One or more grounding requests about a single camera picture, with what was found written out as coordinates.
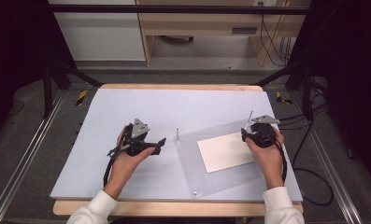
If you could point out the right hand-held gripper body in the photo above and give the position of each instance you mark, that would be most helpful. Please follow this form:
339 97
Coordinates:
263 133

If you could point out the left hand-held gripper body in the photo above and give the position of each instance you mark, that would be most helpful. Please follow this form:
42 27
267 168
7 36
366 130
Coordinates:
138 128

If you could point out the metal standoff pin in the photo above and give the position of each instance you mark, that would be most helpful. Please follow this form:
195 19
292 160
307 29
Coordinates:
177 133
249 119

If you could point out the photo card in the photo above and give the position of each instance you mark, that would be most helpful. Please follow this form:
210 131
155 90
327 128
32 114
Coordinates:
225 152

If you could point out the clear acrylic photo frame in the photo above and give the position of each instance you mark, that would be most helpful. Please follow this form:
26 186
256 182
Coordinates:
192 168

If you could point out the person's right hand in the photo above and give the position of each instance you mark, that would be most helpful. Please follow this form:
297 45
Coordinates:
270 161

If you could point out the person's left hand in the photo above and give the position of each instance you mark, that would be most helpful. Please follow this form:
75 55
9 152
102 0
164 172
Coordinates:
124 168

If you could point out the white table mat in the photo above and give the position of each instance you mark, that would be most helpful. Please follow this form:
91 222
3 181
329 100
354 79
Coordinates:
149 109

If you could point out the yellow black tape strip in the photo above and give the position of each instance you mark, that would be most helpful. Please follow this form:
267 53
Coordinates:
280 98
81 97

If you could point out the wooden table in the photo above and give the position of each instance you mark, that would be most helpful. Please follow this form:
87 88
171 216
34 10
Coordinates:
174 208

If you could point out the black metal stand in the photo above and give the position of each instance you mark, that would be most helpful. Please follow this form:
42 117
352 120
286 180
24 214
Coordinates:
306 90
47 90

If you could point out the white cabinet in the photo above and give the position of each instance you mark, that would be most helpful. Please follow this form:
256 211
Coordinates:
102 34

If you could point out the black curtain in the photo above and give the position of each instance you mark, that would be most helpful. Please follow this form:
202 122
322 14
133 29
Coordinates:
15 53
354 77

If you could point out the wooden desk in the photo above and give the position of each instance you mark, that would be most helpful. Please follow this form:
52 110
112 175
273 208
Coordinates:
198 21

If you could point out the aluminium rail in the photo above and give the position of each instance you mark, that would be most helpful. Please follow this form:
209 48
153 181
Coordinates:
329 161
27 152

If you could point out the black horizontal frame bar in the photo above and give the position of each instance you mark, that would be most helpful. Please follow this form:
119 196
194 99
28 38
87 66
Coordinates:
174 9

